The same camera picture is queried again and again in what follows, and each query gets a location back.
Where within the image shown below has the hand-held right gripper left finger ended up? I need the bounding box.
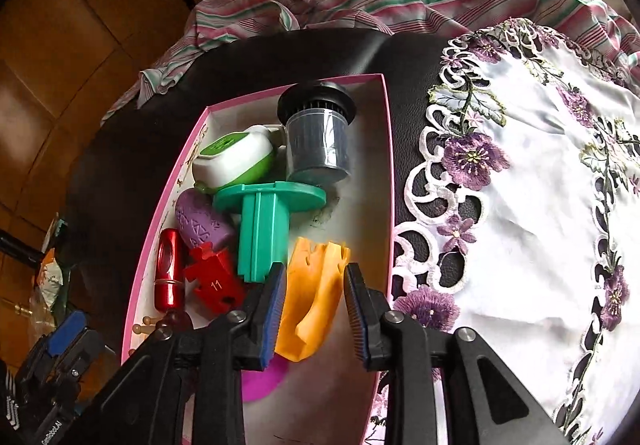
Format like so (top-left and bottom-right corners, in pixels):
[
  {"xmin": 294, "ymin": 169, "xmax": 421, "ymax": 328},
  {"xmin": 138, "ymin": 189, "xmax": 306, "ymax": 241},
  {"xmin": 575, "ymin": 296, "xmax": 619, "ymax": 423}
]
[{"xmin": 75, "ymin": 262, "xmax": 288, "ymax": 445}]

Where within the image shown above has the crumpled plastic bag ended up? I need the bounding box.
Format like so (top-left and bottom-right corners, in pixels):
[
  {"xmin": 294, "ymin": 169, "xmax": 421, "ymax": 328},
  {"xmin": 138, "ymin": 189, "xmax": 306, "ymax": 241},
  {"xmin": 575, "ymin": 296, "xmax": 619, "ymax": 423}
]
[{"xmin": 30, "ymin": 215, "xmax": 71, "ymax": 316}]

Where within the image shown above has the red metallic tube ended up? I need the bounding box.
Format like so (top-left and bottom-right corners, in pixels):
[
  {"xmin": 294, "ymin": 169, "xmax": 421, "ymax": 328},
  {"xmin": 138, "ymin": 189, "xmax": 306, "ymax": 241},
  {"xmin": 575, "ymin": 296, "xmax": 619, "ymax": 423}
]
[{"xmin": 154, "ymin": 229, "xmax": 183, "ymax": 312}]

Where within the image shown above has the black cylindrical filter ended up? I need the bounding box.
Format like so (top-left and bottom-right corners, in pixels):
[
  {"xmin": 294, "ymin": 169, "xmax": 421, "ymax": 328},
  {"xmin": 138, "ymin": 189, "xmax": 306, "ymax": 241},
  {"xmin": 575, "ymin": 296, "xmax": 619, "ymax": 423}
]
[{"xmin": 277, "ymin": 81, "xmax": 358, "ymax": 184}]

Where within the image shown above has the brown pin brush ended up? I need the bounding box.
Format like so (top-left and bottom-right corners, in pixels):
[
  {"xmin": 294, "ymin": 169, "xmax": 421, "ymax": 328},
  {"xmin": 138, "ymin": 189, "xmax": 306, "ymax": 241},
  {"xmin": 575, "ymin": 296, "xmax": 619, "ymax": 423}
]
[{"xmin": 131, "ymin": 310, "xmax": 193, "ymax": 343}]

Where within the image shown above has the purple round stamp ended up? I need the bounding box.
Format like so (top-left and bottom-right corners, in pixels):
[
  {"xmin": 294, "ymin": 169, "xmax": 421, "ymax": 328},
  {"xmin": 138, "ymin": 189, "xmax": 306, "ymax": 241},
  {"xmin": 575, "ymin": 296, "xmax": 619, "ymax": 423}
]
[{"xmin": 242, "ymin": 356, "xmax": 286, "ymax": 402}]

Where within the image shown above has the white embroidered floral tablecloth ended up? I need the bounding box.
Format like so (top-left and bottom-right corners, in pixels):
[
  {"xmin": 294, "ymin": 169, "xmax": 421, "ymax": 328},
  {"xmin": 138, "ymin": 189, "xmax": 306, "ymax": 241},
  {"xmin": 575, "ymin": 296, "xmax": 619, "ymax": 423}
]
[{"xmin": 365, "ymin": 22, "xmax": 640, "ymax": 445}]

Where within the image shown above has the wooden wardrobe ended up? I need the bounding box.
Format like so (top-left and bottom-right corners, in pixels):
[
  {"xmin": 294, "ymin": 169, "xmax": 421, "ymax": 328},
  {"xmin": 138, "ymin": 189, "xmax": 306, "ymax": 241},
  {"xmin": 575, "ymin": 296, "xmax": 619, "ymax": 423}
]
[{"xmin": 0, "ymin": 0, "xmax": 261, "ymax": 306}]

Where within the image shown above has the white and green case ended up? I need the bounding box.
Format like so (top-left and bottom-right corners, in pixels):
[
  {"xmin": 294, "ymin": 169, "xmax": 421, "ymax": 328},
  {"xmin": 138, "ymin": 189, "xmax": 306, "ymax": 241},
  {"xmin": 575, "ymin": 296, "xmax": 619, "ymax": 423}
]
[{"xmin": 192, "ymin": 125, "xmax": 277, "ymax": 190}]

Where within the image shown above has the green plastic spool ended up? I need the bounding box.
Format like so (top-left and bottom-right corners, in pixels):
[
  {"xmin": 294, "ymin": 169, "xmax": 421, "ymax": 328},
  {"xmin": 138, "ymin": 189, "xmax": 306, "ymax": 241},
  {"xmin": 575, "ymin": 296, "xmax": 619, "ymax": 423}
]
[{"xmin": 215, "ymin": 181, "xmax": 327, "ymax": 283}]

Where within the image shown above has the pink cardboard box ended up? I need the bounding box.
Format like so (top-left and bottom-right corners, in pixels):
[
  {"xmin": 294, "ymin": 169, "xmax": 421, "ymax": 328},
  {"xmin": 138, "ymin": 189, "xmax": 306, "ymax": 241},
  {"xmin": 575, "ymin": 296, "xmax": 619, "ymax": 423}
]
[{"xmin": 120, "ymin": 73, "xmax": 397, "ymax": 445}]

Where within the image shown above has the purple patterned egg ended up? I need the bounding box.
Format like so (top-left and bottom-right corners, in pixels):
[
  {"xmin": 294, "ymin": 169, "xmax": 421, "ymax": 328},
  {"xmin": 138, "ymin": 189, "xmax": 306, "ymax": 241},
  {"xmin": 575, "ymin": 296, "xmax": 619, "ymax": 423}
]
[{"xmin": 175, "ymin": 189, "xmax": 236, "ymax": 251}]

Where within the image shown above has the orange yellow plastic piece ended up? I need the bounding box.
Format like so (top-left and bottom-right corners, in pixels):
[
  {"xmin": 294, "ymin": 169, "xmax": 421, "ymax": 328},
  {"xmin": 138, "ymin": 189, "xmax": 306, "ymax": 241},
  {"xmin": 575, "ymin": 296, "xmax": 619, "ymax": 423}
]
[{"xmin": 274, "ymin": 237, "xmax": 351, "ymax": 362}]

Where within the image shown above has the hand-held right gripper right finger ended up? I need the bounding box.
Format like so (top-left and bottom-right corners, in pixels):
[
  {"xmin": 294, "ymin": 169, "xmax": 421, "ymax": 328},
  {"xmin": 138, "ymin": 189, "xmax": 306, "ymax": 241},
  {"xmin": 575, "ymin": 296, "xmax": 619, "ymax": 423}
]
[{"xmin": 344, "ymin": 262, "xmax": 571, "ymax": 445}]

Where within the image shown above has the red puzzle piece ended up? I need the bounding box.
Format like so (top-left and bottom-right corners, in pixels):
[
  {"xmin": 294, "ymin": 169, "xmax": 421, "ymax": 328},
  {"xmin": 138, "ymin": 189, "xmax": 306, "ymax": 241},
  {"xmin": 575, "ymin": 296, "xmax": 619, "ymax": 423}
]
[{"xmin": 184, "ymin": 245, "xmax": 247, "ymax": 315}]

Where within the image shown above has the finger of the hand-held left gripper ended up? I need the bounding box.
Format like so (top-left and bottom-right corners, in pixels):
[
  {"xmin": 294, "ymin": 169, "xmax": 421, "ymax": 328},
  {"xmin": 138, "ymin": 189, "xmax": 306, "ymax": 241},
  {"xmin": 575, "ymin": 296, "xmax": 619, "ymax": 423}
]
[
  {"xmin": 70, "ymin": 329, "xmax": 117, "ymax": 383},
  {"xmin": 30, "ymin": 311, "xmax": 87, "ymax": 366}
]

